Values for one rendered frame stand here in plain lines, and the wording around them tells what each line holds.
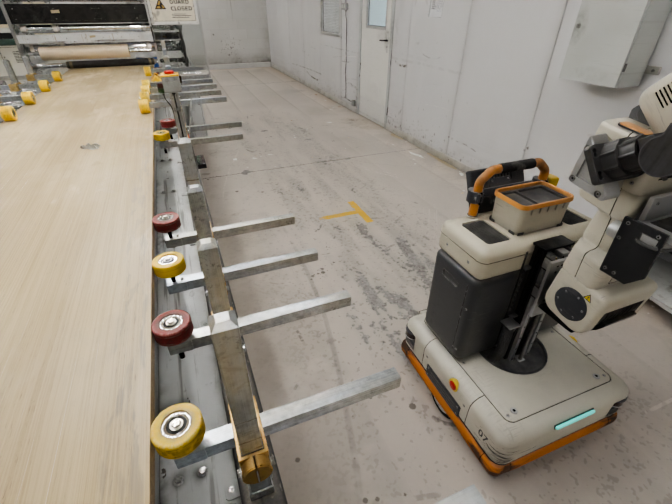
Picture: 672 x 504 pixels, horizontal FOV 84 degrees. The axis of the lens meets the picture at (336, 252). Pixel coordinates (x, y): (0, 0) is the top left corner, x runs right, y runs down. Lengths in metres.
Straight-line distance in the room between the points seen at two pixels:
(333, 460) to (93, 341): 1.05
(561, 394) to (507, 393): 0.20
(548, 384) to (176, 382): 1.30
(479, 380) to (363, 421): 0.51
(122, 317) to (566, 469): 1.62
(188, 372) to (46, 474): 0.49
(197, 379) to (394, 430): 0.90
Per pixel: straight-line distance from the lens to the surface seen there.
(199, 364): 1.17
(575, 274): 1.28
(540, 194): 1.52
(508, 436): 1.50
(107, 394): 0.81
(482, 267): 1.31
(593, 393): 1.74
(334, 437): 1.70
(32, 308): 1.09
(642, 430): 2.13
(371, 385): 0.79
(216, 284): 0.76
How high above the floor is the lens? 1.47
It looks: 34 degrees down
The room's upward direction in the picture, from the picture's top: straight up
